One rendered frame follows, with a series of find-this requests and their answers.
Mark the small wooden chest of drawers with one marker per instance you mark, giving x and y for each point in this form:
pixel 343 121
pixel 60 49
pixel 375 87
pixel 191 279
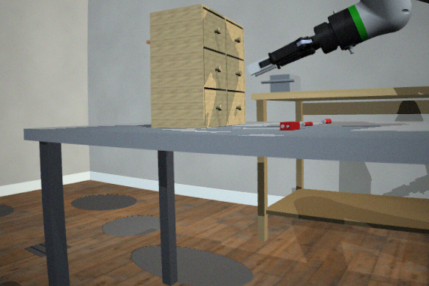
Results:
pixel 177 68

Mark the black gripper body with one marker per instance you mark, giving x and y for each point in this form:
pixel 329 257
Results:
pixel 322 39

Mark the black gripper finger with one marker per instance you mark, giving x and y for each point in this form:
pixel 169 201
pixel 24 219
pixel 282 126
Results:
pixel 280 55
pixel 285 62

